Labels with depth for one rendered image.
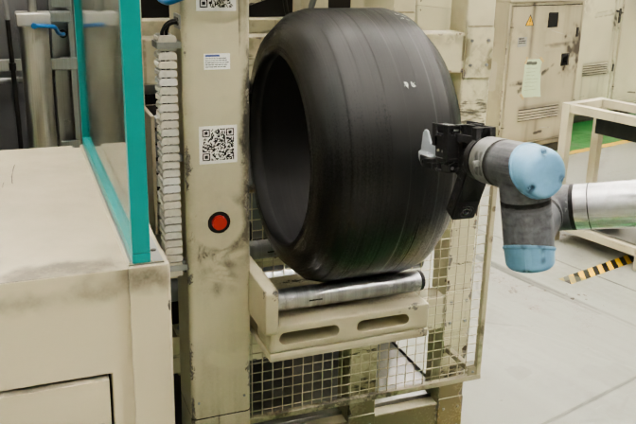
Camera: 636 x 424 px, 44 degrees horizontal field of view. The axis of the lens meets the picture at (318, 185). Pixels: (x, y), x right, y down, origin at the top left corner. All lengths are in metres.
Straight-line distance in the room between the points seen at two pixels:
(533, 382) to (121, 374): 2.49
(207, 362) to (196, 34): 0.68
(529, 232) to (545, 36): 5.33
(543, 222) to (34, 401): 0.73
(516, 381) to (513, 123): 3.44
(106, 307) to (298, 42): 0.82
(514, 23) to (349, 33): 4.69
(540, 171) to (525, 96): 5.26
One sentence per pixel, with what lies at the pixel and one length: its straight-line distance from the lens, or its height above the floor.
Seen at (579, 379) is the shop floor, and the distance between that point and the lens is 3.33.
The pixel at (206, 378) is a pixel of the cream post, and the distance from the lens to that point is 1.72.
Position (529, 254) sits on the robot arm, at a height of 1.17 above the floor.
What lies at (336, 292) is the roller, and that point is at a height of 0.91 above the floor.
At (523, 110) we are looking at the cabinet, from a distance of 6.42.
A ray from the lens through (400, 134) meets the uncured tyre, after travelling 1.45.
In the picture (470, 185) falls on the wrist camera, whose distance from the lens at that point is 1.32.
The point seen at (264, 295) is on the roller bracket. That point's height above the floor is 0.94.
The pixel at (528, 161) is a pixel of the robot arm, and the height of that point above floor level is 1.31.
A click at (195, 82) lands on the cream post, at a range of 1.50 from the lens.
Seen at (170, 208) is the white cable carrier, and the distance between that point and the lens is 1.61.
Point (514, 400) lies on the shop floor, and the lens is 3.11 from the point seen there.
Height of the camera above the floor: 1.59
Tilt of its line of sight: 17 degrees down
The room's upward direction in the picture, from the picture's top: 1 degrees clockwise
